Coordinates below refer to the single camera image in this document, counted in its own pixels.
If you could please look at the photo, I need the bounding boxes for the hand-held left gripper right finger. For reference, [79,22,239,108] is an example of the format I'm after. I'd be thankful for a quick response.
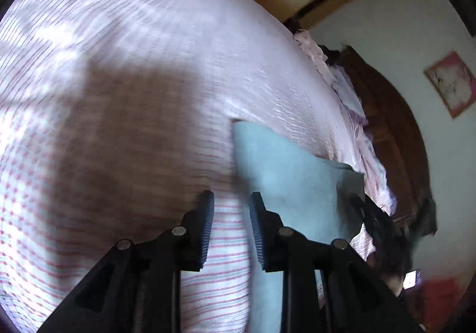
[248,191,425,333]

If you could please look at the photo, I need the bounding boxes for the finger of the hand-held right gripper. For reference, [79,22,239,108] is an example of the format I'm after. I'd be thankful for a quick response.
[347,192,393,235]

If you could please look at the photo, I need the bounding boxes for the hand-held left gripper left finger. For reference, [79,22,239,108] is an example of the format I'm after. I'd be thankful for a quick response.
[37,190,215,333]

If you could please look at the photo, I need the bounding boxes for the light blue pants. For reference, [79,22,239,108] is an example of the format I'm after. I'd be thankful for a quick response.
[232,120,367,333]

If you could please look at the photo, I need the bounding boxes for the red object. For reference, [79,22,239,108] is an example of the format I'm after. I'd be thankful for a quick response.
[422,275,464,306]

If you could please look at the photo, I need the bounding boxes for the dark wooden headboard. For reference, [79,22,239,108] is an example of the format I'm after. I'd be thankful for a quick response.
[340,43,432,229]

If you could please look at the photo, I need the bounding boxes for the pink checkered bed sheet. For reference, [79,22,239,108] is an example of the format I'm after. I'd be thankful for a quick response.
[0,0,398,333]

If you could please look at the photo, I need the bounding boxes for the crumpled pink blanket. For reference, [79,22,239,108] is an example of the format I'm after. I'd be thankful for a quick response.
[293,30,398,216]

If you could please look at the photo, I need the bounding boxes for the pink framed wall picture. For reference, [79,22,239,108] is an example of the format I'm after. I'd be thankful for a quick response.
[424,51,476,118]

